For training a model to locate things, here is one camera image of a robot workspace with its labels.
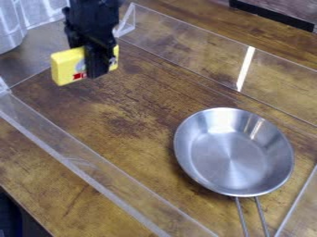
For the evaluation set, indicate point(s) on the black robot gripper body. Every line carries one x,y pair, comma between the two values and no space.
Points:
90,20

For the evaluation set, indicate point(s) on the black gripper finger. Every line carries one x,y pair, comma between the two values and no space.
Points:
100,59

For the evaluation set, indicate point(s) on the yellow butter block toy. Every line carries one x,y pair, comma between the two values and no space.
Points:
68,66

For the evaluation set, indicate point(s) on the silver metal pan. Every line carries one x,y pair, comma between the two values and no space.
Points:
234,152

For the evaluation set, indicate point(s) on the white patterned curtain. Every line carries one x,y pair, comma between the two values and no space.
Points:
20,15

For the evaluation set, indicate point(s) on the clear acrylic enclosure wall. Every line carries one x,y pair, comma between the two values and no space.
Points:
87,158

